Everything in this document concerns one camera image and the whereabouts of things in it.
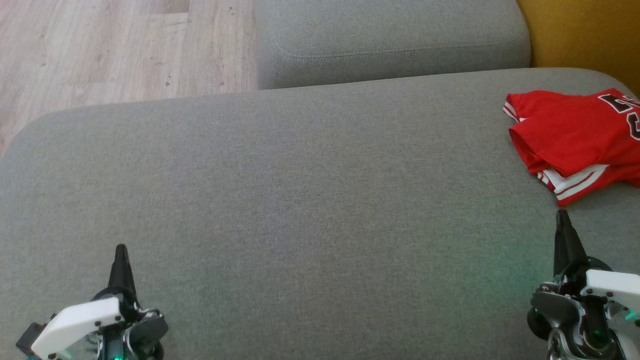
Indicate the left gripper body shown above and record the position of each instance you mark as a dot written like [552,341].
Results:
[80,320]

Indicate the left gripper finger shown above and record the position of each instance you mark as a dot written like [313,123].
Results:
[121,275]

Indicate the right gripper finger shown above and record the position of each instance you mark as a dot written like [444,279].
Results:
[567,250]

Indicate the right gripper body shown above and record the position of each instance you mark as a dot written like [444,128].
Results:
[607,286]

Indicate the red jersey with black lettering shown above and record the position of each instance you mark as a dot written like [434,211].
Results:
[565,125]

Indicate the wide grey sofa ottoman cushion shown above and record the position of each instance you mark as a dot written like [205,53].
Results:
[300,210]

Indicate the yellow sofa backrest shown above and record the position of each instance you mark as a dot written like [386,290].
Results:
[585,35]

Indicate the grey sofa seat cushion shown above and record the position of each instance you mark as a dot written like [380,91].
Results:
[390,40]

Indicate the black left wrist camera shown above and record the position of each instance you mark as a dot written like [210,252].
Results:
[30,339]

